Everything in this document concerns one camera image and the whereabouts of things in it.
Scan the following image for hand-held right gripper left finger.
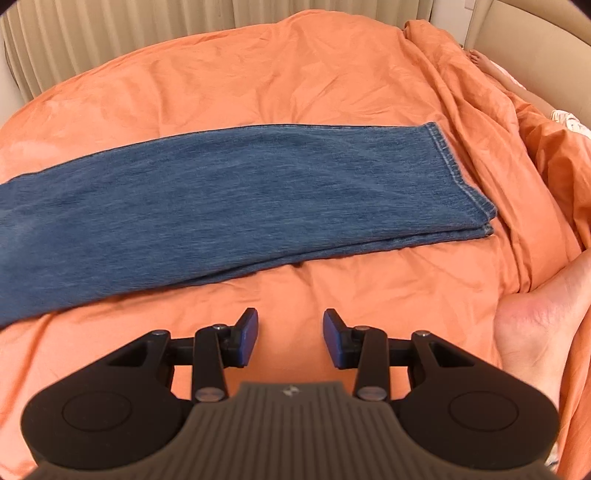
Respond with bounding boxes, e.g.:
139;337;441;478
108;308;259;403

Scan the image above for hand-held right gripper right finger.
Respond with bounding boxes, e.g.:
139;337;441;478
323;308;467;401

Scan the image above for blue denim pants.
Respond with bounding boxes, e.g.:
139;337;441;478
0;121;498;329

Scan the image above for person's bare foot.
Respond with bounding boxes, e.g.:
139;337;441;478
493;249;591;407

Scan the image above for orange bed sheet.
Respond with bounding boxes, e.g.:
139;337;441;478
0;9;591;480

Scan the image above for white patterned cloth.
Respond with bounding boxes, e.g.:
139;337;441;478
549;108;591;139

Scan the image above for beige pleated curtain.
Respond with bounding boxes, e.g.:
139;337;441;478
0;0;315;100

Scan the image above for beige padded headboard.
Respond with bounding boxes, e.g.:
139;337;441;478
466;0;591;107

